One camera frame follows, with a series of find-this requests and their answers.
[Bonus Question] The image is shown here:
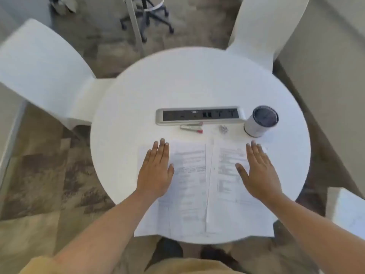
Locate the person's right forearm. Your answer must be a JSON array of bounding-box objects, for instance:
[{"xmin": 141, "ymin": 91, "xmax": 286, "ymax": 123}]
[{"xmin": 258, "ymin": 194, "xmax": 365, "ymax": 274}]

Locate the white plastic chair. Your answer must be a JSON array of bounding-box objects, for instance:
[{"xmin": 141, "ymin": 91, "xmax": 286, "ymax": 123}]
[
  {"xmin": 0, "ymin": 18, "xmax": 114, "ymax": 132},
  {"xmin": 225, "ymin": 0, "xmax": 311, "ymax": 74},
  {"xmin": 325, "ymin": 186, "xmax": 365, "ymax": 240}
]

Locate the person's left shoe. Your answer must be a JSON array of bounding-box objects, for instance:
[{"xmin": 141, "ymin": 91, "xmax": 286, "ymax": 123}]
[{"xmin": 148, "ymin": 237, "xmax": 184, "ymax": 269}]

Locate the printed paper stack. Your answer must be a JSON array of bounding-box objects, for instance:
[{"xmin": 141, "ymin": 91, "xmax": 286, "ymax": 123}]
[
  {"xmin": 206, "ymin": 137, "xmax": 275, "ymax": 238},
  {"xmin": 134, "ymin": 141, "xmax": 173, "ymax": 238}
]

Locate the silver table power socket strip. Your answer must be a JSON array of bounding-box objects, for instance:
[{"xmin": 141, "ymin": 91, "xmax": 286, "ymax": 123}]
[{"xmin": 155, "ymin": 106, "xmax": 246, "ymax": 126}]

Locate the person's right shoe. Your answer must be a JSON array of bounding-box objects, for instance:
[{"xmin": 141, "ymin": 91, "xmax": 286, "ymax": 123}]
[{"xmin": 200, "ymin": 244, "xmax": 240, "ymax": 271}]

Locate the black swivel office chair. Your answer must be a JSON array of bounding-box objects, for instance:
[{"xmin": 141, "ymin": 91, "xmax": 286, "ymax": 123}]
[{"xmin": 119, "ymin": 0, "xmax": 175, "ymax": 43}]

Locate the long white table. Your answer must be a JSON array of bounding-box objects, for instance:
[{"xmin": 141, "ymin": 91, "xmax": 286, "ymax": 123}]
[{"xmin": 123, "ymin": 0, "xmax": 146, "ymax": 57}]

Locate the person's shoe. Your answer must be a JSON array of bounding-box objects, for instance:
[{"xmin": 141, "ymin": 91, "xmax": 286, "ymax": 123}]
[
  {"xmin": 148, "ymin": 237, "xmax": 184, "ymax": 269},
  {"xmin": 200, "ymin": 244, "xmax": 240, "ymax": 271}
]

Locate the small cardboard box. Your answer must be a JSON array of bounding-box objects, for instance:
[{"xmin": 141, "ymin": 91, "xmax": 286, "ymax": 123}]
[{"xmin": 48, "ymin": 0, "xmax": 78, "ymax": 14}]

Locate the person's left forearm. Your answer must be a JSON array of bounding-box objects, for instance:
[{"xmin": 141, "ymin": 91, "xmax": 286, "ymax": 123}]
[{"xmin": 52, "ymin": 190, "xmax": 161, "ymax": 274}]

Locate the person's right hand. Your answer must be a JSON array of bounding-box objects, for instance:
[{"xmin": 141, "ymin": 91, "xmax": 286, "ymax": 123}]
[{"xmin": 235, "ymin": 140, "xmax": 284, "ymax": 201}]

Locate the person's left hand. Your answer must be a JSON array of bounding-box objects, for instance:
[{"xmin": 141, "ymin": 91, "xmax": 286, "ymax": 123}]
[{"xmin": 136, "ymin": 138, "xmax": 175, "ymax": 198}]

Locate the person's yellow shirt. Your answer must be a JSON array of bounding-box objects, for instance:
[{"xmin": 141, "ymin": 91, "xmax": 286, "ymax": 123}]
[{"xmin": 17, "ymin": 255, "xmax": 249, "ymax": 274}]

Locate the silver stapler with pink ends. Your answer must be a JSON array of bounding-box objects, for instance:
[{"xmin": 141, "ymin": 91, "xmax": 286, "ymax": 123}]
[{"xmin": 180, "ymin": 124, "xmax": 203, "ymax": 133}]

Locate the white wrapped mesh pen holder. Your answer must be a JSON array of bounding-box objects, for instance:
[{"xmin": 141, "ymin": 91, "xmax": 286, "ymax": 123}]
[{"xmin": 244, "ymin": 105, "xmax": 279, "ymax": 138}]

